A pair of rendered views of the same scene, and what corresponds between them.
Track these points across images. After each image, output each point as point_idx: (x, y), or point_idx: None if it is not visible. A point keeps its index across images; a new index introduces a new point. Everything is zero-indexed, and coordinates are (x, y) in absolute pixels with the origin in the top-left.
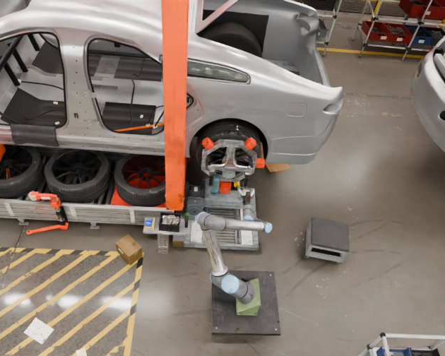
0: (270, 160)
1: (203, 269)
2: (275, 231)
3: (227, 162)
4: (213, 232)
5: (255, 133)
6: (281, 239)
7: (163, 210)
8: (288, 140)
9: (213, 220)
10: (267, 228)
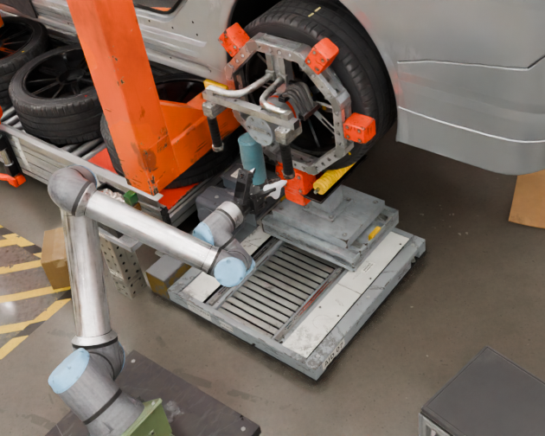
0: (408, 137)
1: (166, 361)
2: (405, 359)
3: (246, 89)
4: (80, 221)
5: (371, 42)
6: (403, 383)
7: (143, 194)
8: (440, 72)
9: (59, 176)
10: (221, 271)
